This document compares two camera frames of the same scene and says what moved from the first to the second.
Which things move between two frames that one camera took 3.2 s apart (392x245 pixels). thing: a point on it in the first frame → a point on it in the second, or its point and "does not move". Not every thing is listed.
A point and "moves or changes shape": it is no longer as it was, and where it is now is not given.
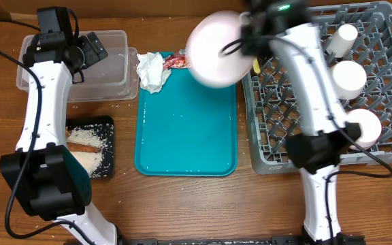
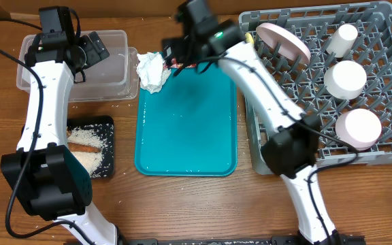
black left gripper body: (82, 59) does not move
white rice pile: (86, 136) does not move
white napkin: (151, 71) does not move
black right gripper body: (256, 46) → (185, 54)
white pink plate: (214, 54) moves or changes shape
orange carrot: (75, 147) does not move
